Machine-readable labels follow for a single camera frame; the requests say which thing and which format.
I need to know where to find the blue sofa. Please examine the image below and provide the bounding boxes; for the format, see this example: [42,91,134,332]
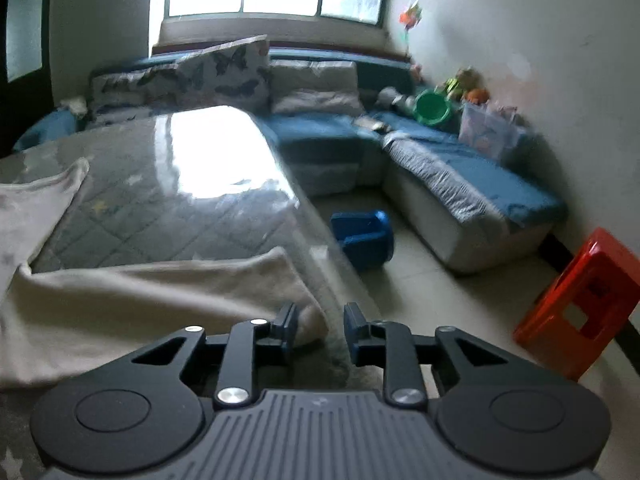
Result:
[12,47,568,276]

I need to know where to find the grey soft toy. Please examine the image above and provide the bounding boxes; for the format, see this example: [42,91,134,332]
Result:
[377,87,418,113]

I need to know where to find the green plastic basin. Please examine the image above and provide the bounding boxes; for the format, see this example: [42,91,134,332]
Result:
[414,89,453,126]

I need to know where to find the clear plastic bag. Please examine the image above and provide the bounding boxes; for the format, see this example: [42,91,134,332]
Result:
[457,100,526,161]

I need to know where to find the dark wooden door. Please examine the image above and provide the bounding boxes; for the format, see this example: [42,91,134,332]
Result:
[0,0,56,158]

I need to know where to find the beige cushion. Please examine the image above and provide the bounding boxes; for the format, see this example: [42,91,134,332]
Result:
[270,60,366,116]

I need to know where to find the small beige cloth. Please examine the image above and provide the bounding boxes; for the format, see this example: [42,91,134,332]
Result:
[60,96,90,118]

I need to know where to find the beige garment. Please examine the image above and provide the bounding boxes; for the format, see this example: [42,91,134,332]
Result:
[0,157,331,391]

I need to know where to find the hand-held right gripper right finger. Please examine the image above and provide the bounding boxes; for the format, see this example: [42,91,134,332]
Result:
[344,302,512,409]

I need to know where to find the red plastic stool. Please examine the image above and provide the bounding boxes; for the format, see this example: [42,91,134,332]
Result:
[512,227,640,381]

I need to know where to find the green and orange plush toys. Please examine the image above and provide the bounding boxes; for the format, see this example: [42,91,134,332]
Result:
[435,67,493,106]

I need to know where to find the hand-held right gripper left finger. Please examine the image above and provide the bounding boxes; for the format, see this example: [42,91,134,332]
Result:
[130,302,301,409]

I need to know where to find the colourful pinwheel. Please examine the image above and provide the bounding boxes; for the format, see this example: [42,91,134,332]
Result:
[397,2,426,61]

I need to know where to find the blue plastic stool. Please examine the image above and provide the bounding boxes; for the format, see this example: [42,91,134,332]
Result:
[330,210,396,272]

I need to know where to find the butterfly print cushion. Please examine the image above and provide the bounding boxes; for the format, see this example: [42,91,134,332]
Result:
[90,67,186,116]
[175,35,273,113]

